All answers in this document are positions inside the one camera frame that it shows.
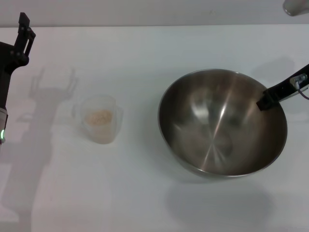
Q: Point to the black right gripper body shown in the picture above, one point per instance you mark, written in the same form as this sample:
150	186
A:
303	72

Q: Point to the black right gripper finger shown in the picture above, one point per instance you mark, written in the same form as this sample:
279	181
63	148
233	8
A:
270	97

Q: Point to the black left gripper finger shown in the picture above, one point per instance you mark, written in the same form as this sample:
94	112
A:
24	41

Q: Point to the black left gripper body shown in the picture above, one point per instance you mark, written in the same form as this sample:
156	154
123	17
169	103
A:
4	70

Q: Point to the stainless steel mixing bowl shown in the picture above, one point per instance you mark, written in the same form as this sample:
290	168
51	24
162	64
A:
217	130

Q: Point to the white rice grains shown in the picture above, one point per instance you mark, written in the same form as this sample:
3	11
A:
99	117

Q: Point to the transparent plastic measuring cup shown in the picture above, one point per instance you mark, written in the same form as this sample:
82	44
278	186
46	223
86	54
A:
106	135

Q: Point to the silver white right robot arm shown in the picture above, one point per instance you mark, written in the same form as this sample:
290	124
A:
295	7

